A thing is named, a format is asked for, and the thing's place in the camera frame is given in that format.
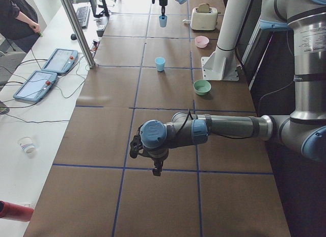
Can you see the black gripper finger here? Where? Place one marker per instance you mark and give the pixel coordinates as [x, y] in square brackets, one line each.
[163, 11]
[156, 171]

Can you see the light blue plastic cup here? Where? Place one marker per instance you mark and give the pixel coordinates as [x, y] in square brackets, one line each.
[160, 63]

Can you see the cream toaster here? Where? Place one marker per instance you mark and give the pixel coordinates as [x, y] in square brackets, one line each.
[204, 21]

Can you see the toast slice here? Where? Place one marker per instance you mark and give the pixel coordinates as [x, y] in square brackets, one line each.
[203, 8]

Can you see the pink bowl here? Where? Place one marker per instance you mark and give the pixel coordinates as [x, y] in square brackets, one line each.
[201, 41]

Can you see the black monitor stand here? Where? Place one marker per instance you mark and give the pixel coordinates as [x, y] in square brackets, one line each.
[99, 8]

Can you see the green bowl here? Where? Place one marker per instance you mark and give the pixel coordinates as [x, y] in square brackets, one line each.
[202, 87]

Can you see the black keyboard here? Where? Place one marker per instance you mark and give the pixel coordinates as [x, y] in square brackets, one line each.
[82, 15]

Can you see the white pole with base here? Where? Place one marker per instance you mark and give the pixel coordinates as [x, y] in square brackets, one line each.
[221, 64]

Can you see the upper blue teach pendant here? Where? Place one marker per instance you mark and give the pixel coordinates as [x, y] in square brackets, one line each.
[61, 61]

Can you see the blue teach pendant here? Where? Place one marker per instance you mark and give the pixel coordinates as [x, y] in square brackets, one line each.
[61, 61]
[36, 86]

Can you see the white paper cup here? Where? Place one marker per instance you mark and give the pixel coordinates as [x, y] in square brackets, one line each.
[26, 144]

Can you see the lower blue teach pendant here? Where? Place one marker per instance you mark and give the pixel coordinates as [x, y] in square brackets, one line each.
[36, 86]

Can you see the person in dark clothes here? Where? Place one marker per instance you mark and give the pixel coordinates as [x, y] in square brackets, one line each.
[19, 23]

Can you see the red cylinder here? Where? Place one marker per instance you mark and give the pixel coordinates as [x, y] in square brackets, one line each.
[16, 212]

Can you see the aluminium frame post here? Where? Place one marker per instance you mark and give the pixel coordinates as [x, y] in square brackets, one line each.
[70, 11]

